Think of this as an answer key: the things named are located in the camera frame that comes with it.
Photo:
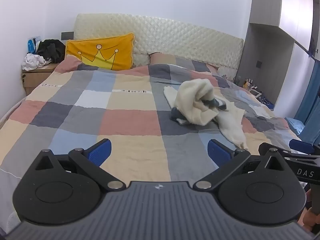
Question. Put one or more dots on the light blue cloth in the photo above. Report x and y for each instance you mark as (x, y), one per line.
(295, 126)

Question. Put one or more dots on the white framed tablet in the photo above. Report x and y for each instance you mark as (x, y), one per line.
(256, 93)

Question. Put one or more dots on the dark wall socket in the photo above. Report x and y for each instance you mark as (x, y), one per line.
(67, 35)

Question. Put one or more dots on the cream striped sweater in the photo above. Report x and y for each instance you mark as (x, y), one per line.
(190, 97)

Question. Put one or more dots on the patchwork quilt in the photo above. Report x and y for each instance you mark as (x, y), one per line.
(125, 120)

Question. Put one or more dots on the dark wall switch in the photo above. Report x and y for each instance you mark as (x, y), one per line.
(259, 64)

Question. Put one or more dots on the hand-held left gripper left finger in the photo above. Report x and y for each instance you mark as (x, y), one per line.
(98, 152)

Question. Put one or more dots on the black crumpled cloth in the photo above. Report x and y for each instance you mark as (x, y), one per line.
(51, 48)

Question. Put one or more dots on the cream quilted headboard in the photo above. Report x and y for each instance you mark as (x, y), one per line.
(175, 37)

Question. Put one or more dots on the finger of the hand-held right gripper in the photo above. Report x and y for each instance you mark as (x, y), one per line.
(265, 147)
(300, 145)

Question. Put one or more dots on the person's right hand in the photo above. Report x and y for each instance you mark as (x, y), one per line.
(308, 220)

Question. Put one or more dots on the yellow crown pillow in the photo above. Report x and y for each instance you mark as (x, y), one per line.
(110, 47)

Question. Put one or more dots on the brown nightstand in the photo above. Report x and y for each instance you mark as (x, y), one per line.
(32, 80)

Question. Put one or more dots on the grey wardrobe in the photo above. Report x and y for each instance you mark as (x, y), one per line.
(275, 2)

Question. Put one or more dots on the blue bottle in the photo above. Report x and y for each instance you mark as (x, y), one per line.
(31, 45)

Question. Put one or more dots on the blue curtain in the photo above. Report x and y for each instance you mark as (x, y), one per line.
(310, 100)

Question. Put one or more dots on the patchwork pillow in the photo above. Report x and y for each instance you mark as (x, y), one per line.
(170, 60)

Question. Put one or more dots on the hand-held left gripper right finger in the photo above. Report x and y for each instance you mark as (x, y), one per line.
(220, 152)

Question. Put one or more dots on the cluster of small bottles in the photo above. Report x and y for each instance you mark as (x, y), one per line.
(247, 83)

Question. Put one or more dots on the white crumpled cloth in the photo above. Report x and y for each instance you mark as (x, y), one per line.
(31, 61)

